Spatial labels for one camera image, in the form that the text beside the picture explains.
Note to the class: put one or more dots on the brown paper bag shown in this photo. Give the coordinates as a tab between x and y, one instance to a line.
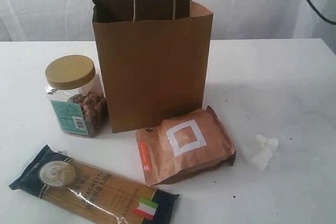
153	57

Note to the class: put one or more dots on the clear jar gold lid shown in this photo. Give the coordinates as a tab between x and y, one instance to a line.
76	94

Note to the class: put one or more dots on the copper stand-up pouch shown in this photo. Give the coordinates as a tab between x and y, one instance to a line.
184	146

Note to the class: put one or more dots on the white backdrop curtain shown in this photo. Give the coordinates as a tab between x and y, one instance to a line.
42	20

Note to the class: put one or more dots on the spaghetti packet dark blue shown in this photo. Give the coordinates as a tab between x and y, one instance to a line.
93	193

